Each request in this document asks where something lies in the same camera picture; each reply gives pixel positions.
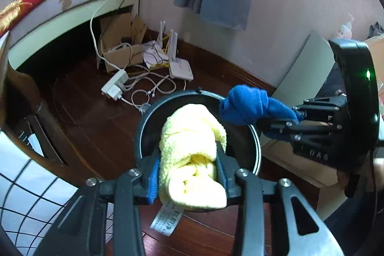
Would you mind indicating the black trash bin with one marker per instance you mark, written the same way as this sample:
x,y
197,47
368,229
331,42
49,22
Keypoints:
x,y
150,124

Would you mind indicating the open cardboard box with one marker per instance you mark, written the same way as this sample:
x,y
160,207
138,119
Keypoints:
x,y
117,34

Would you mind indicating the yellow cloth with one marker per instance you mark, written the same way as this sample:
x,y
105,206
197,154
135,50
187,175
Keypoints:
x,y
189,148

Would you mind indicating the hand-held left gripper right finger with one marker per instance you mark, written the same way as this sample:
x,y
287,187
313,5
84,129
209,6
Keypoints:
x,y
222,175

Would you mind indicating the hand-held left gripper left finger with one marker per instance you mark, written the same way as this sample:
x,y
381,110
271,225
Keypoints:
x,y
153,184

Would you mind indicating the white router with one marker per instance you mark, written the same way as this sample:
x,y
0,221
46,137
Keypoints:
x,y
154,55
181,67

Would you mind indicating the white board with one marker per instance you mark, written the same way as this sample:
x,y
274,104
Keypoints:
x,y
309,64

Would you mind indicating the pink and white bottle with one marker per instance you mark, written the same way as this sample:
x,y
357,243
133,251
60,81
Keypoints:
x,y
345,29

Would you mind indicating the white bed frame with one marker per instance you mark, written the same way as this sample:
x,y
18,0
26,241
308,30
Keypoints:
x,y
60,25

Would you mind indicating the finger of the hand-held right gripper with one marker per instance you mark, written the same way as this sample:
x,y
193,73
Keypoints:
x,y
324,106
300,130

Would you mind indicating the flat cardboard box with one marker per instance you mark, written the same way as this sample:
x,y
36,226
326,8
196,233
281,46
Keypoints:
x,y
297,163

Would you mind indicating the blue cloth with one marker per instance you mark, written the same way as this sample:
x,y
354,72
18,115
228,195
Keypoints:
x,y
246,103

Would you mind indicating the white power strip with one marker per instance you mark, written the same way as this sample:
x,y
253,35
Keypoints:
x,y
115,85

